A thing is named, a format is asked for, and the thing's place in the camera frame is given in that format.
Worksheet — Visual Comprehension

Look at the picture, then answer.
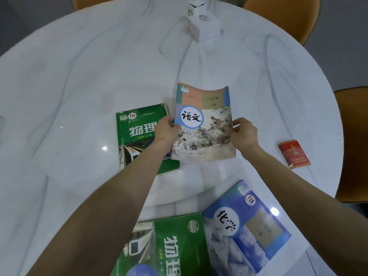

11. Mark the beige textbook with painting cover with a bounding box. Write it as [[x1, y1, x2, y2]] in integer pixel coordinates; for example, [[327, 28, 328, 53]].
[[170, 82, 237, 162]]

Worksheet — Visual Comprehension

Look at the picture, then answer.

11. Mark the person's right forearm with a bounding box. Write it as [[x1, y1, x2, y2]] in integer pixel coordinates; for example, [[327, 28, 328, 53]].
[[241, 146, 368, 276]]

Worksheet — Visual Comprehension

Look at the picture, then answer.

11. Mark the blue textbook with cloud cover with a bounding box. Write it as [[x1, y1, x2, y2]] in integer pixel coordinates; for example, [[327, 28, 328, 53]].
[[201, 179, 292, 276]]

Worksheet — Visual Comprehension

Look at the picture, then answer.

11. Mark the small red packet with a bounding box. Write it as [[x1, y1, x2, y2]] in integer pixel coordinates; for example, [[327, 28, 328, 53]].
[[278, 140, 311, 170]]

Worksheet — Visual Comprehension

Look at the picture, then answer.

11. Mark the person's left forearm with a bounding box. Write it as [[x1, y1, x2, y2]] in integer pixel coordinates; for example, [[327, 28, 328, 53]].
[[26, 138, 173, 276]]

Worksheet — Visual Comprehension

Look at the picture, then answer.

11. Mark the small white box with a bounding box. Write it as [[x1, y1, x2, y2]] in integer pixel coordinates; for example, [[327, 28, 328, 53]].
[[188, 0, 208, 17]]

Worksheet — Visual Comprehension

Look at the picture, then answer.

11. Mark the green textbook with train cover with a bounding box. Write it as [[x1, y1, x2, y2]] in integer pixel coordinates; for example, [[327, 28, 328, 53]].
[[111, 213, 213, 276], [116, 103, 181, 175]]

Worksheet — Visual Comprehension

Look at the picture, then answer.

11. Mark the orange chair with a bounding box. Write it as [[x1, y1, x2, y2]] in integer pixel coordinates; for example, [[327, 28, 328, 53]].
[[333, 87, 368, 203], [70, 0, 136, 11], [243, 0, 321, 46]]

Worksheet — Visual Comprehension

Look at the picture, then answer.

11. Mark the large white square box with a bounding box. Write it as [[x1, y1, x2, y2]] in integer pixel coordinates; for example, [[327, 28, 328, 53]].
[[187, 14, 222, 43]]

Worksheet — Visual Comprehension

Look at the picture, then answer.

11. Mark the person's left hand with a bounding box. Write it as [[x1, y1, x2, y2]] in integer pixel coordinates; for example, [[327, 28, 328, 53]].
[[154, 116, 182, 148]]

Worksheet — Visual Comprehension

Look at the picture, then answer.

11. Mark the person's right hand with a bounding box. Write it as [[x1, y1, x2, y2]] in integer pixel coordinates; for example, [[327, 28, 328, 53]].
[[227, 117, 261, 161]]

